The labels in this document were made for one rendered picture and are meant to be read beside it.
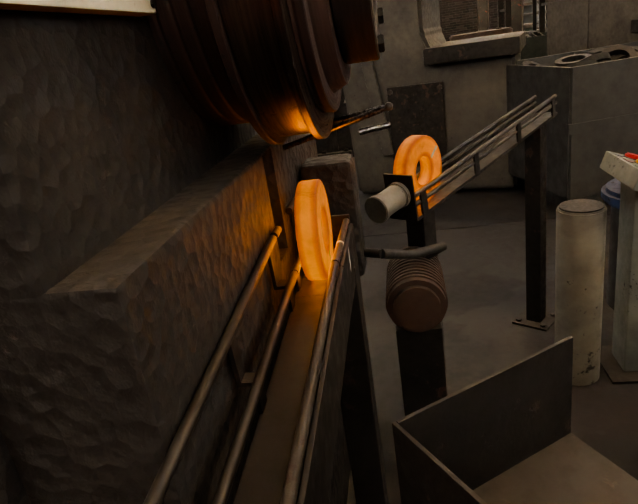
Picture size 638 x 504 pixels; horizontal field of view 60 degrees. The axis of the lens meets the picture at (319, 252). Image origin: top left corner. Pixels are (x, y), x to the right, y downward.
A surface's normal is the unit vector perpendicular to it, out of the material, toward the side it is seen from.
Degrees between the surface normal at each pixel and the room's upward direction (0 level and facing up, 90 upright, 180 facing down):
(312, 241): 82
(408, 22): 90
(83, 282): 0
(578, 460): 5
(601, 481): 5
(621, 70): 90
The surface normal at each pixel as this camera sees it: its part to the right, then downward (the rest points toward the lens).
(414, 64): -0.36, 0.38
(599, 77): 0.13, 0.33
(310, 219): -0.17, -0.14
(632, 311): -0.13, 0.37
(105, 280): -0.15, -0.92
